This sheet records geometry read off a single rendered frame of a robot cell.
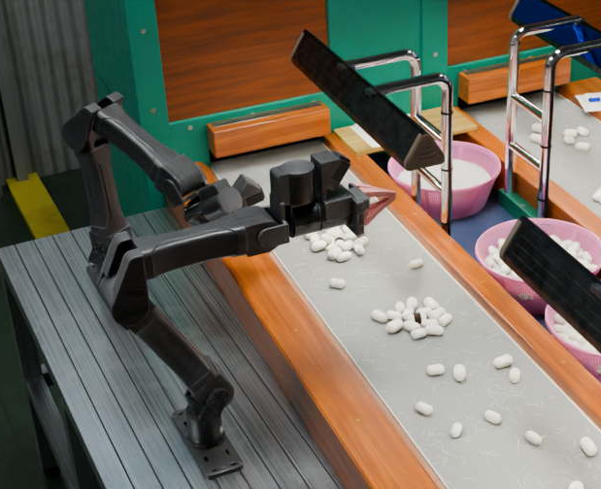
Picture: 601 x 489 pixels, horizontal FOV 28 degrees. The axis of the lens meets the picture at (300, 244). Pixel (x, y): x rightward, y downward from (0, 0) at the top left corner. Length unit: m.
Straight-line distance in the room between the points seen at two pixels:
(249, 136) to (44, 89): 1.83
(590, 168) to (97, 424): 1.34
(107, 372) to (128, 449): 0.25
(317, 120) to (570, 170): 0.62
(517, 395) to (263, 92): 1.15
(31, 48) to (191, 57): 1.76
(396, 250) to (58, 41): 2.30
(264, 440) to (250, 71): 1.08
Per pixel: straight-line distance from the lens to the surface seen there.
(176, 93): 2.93
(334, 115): 3.08
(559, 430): 2.13
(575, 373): 2.22
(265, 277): 2.50
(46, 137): 4.74
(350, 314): 2.41
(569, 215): 2.72
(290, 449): 2.20
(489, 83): 3.18
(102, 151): 2.53
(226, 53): 2.94
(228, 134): 2.93
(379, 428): 2.08
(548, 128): 2.68
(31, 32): 4.59
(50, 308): 2.68
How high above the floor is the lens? 2.07
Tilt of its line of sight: 30 degrees down
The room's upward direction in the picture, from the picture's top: 4 degrees counter-clockwise
